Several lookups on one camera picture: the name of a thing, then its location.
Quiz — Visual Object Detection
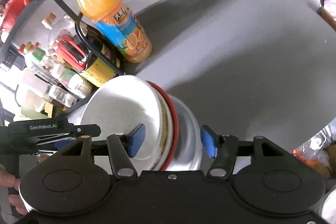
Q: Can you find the white ceramic bowl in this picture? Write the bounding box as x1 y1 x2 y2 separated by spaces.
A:
152 88 173 170
80 75 163 172

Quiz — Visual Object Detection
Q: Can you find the black metal spice rack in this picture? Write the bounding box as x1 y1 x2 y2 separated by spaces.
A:
0 0 127 117

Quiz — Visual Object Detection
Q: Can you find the green and white carton box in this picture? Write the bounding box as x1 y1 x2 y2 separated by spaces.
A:
13 102 54 122

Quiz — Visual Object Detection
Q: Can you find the brown bowl with packets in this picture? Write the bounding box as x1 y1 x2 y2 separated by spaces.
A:
318 0 336 30

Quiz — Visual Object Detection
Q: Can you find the red and black bowl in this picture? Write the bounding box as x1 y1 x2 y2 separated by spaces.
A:
148 81 179 171

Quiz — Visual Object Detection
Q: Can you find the white-lidded seasoning jar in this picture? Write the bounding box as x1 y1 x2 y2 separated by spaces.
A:
53 66 92 99

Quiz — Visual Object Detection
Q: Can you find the white plate with flower print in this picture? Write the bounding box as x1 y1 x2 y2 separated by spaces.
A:
166 95 202 171

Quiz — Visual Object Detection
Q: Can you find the person's left hand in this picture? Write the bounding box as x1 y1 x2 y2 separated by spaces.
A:
0 169 29 216

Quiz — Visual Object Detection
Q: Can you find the green-labelled sauce bottle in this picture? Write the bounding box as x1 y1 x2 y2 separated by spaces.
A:
18 42 58 75

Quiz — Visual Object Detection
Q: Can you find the red plastic basket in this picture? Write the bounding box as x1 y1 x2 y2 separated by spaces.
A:
1 0 31 32

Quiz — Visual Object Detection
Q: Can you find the white ceramic bowl front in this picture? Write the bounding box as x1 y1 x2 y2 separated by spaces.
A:
80 75 163 172

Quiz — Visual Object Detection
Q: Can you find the clear spice shaker jar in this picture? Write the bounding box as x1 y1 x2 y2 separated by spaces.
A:
48 85 77 108

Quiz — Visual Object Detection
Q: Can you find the orange juice bottle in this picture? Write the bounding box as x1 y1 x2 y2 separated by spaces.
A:
76 0 152 63

